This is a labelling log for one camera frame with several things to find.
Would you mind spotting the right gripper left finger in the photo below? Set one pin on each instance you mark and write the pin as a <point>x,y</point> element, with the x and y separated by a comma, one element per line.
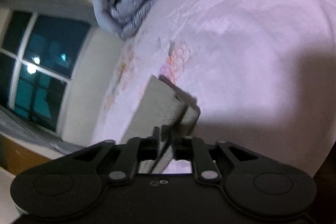
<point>144,151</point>

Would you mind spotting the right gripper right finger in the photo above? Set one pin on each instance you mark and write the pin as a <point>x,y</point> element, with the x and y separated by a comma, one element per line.
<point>193,150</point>

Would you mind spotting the grey pants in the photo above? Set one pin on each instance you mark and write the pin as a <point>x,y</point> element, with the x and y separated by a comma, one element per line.
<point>166,109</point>

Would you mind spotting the pink floral bed sheet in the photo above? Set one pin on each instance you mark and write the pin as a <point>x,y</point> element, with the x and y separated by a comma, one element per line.
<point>262,73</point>

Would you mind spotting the brown wooden door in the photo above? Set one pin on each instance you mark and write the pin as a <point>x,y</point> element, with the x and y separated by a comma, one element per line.
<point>15,159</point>

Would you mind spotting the left grey curtain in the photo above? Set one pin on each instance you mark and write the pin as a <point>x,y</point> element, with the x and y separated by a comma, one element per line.
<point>17,128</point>

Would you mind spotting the window with white frame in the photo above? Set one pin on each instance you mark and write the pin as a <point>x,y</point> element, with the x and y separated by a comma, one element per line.
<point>39,54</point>

